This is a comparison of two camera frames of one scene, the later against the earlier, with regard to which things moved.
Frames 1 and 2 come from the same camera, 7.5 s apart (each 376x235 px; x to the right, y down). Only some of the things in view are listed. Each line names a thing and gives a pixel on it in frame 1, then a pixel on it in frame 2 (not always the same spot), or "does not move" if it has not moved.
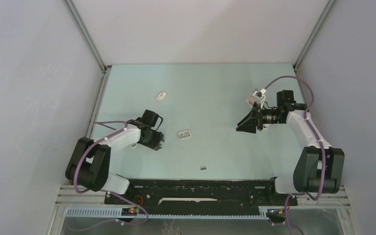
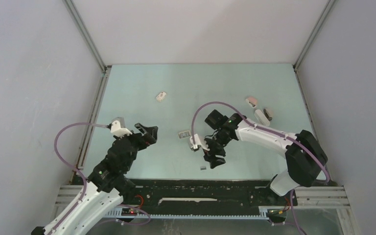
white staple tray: [184, 134] does not move
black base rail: [204, 193] does not move
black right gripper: [255, 118] -> [212, 152]
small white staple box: [160, 96] does not move
